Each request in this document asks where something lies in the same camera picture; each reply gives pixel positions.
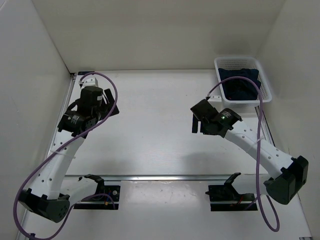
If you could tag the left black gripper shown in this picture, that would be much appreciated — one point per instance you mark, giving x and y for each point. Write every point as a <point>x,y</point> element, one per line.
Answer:
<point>110,100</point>

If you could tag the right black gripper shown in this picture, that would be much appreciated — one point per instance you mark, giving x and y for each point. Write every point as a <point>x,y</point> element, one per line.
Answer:
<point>195,125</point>

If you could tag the navy blue shorts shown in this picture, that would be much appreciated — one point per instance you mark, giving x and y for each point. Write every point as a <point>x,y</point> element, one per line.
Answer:
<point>240,89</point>

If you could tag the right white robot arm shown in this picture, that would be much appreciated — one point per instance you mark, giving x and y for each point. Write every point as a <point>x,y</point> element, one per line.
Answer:
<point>285,175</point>

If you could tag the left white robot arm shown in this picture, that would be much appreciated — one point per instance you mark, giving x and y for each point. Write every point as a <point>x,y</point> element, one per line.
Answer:
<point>46,196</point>

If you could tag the white plastic mesh basket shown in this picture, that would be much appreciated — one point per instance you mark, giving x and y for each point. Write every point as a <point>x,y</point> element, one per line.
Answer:
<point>243,62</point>

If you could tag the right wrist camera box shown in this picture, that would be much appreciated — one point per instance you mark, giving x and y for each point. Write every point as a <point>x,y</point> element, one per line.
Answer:
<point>214,98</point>

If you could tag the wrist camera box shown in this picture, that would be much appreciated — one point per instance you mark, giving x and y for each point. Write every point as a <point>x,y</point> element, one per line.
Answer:
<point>88,82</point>
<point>214,98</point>

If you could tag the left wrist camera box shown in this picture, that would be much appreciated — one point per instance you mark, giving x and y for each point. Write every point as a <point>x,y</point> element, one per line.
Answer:
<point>88,82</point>

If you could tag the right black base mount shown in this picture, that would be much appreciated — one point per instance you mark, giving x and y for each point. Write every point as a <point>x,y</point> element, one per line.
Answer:
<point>224,198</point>

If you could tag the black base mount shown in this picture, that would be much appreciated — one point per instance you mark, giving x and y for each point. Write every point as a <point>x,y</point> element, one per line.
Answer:
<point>109,202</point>
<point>224,198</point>

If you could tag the aluminium front rail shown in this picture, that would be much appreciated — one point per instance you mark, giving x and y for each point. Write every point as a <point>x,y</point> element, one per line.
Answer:
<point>166,177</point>

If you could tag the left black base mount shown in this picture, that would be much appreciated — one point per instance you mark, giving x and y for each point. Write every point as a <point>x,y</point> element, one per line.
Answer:
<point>109,202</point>

